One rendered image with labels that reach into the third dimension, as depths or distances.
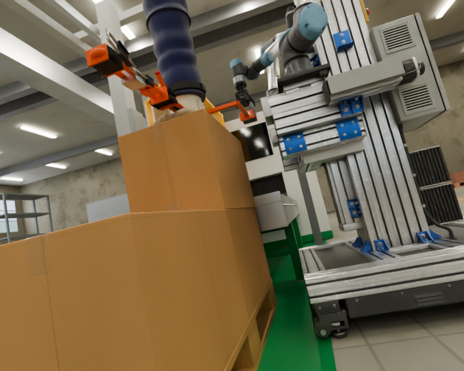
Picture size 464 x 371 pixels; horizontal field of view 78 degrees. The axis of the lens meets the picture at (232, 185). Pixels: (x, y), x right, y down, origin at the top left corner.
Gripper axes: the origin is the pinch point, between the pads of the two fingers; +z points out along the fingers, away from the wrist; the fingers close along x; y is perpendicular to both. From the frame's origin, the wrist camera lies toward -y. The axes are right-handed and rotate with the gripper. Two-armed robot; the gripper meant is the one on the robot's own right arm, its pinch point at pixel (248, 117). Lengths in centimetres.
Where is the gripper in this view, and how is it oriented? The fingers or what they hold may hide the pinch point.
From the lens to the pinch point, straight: 174.6
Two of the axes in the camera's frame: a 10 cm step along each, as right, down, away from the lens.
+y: -2.7, -0.8, -9.6
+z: 2.0, 9.7, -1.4
